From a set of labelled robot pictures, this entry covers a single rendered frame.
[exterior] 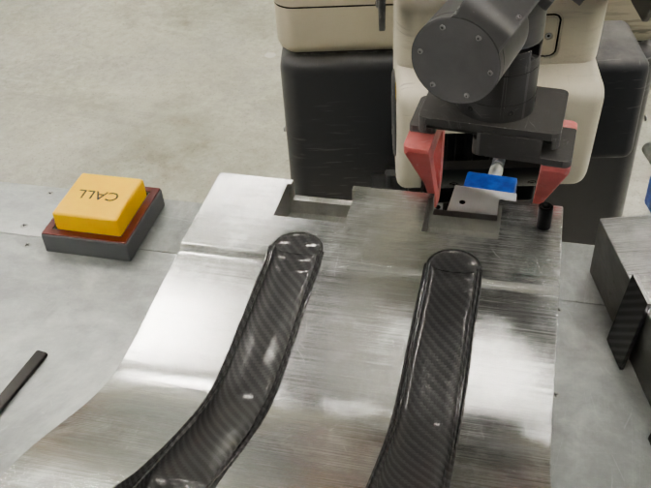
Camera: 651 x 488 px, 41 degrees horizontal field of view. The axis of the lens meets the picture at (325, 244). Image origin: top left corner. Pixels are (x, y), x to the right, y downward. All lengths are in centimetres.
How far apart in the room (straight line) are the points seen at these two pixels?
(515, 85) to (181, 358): 29
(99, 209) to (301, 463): 37
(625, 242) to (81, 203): 44
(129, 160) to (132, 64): 53
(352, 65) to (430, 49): 72
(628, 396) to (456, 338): 15
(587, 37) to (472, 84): 45
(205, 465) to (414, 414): 13
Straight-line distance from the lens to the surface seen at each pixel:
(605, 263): 69
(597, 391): 64
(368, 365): 53
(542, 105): 66
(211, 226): 63
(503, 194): 71
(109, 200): 77
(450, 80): 55
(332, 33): 124
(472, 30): 53
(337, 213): 67
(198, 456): 47
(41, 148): 248
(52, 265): 77
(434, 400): 52
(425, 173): 67
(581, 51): 99
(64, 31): 310
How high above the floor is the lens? 128
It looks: 40 degrees down
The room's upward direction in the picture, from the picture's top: 4 degrees counter-clockwise
